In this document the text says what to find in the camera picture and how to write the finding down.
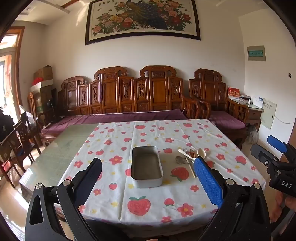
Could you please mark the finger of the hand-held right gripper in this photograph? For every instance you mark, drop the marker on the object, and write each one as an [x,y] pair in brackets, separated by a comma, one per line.
[262,153]
[276,142]

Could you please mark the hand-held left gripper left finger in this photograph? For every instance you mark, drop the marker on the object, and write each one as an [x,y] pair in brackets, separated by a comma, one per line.
[90,176]

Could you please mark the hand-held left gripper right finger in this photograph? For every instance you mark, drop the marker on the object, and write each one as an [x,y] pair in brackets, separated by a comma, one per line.
[208,183]

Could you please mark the white plastic spoon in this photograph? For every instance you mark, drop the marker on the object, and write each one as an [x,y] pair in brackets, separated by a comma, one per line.
[200,153]
[187,155]

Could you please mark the metal spoon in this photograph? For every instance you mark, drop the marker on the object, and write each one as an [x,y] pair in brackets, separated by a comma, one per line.
[180,160]

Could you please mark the metal fork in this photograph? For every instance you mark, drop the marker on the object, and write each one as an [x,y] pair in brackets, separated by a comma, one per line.
[185,150]

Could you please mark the rectangular metal tin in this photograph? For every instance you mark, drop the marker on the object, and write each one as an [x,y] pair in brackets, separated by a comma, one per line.
[145,166]

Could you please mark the person's right hand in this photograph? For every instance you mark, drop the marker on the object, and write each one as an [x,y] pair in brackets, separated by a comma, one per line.
[285,206]

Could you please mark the grey plastic bag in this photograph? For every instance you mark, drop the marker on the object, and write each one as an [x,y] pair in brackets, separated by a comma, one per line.
[252,134]

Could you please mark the cream electrical panel cover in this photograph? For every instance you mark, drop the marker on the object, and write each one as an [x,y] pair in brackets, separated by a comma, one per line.
[268,114]

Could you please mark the wooden side table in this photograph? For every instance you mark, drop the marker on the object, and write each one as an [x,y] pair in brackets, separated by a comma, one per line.
[255,115]

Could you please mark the white desk device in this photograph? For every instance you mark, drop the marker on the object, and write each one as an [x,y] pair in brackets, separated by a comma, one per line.
[257,101]

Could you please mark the purple armchair cushion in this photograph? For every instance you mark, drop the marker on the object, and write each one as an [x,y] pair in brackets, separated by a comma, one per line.
[227,120]

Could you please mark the purple sofa cushion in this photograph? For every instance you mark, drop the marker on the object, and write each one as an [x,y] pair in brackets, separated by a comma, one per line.
[104,118]

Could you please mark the red gift box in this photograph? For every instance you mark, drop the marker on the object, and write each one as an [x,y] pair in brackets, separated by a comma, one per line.
[233,93]

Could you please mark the strawberry flower print tablecloth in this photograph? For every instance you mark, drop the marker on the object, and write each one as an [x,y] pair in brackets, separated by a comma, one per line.
[148,134]

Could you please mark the dark wooden dining chair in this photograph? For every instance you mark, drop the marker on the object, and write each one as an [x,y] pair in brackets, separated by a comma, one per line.
[16,143]

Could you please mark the carved wooden armchair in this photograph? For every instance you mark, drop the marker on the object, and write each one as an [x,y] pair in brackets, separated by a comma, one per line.
[208,90]

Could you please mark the clear plastic bag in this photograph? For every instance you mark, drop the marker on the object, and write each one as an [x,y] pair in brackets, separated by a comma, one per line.
[29,118]

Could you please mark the carved wooden sofa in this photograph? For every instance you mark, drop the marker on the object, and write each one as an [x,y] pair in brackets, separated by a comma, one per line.
[111,92]

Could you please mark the dark pile on chair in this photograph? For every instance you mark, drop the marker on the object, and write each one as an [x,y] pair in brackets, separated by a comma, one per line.
[5,122]

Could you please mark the white and green carton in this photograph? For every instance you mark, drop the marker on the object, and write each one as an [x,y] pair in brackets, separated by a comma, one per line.
[44,87]

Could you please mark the brown cardboard box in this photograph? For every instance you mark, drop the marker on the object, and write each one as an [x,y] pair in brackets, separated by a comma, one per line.
[44,73]

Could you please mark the framed peacock flower painting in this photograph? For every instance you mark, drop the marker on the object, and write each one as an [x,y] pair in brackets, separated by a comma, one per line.
[143,18]

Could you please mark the green wall box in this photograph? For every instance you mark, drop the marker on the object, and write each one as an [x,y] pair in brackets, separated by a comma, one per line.
[256,53]

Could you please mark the wooden door frame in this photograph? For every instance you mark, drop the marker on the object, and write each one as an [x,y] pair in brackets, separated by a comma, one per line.
[19,69]

